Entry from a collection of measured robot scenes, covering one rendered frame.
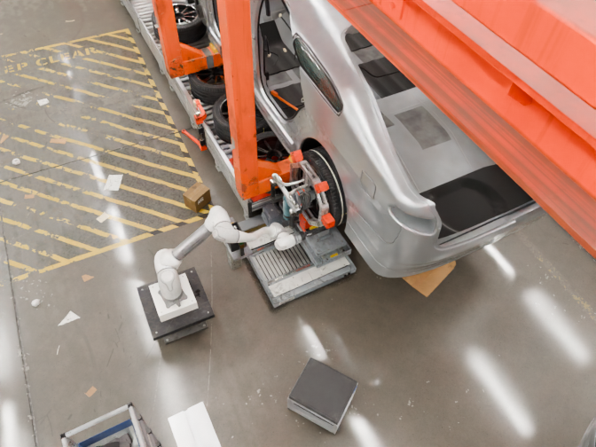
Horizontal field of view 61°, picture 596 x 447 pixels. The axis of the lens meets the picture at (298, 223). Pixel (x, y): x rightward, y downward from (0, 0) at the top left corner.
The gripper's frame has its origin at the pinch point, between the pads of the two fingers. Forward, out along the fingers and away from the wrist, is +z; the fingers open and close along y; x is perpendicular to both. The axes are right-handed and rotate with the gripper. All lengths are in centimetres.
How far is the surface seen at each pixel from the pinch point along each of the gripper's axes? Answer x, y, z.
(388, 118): 66, -9, 94
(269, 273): -34, -55, -41
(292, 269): -36, -46, -22
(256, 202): 28, -80, -25
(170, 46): 201, -163, -37
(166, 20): 221, -143, -36
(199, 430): 31, 278, -143
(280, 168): 53, -47, -2
